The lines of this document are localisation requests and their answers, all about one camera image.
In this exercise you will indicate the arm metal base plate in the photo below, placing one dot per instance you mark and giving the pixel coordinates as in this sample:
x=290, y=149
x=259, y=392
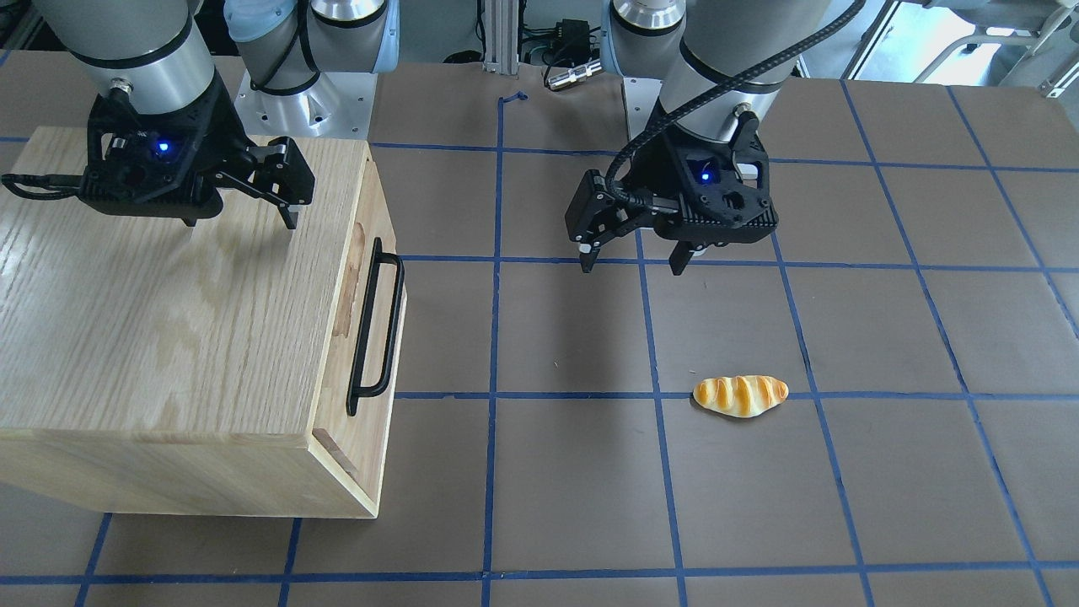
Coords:
x=339, y=106
x=643, y=107

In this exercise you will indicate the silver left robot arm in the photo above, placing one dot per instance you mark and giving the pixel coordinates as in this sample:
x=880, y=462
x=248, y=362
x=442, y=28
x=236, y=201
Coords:
x=716, y=58

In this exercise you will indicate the light wooden drawer cabinet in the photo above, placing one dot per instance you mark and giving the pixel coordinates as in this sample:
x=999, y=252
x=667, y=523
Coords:
x=149, y=367

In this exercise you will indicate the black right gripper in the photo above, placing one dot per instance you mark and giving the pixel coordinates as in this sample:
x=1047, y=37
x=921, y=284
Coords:
x=221, y=135

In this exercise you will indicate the toy bread roll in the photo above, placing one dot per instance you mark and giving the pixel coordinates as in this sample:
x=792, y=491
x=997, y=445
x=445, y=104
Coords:
x=742, y=397

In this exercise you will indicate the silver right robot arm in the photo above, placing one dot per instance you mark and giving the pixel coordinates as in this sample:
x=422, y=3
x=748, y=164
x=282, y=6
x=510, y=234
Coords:
x=153, y=53

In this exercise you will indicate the wooden drawer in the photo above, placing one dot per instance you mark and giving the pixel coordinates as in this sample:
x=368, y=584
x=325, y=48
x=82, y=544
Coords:
x=351, y=425

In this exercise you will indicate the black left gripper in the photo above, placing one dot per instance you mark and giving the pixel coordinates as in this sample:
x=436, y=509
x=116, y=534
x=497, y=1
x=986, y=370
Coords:
x=654, y=171

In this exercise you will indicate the aluminium frame post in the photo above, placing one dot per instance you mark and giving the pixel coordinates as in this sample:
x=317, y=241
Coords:
x=501, y=34

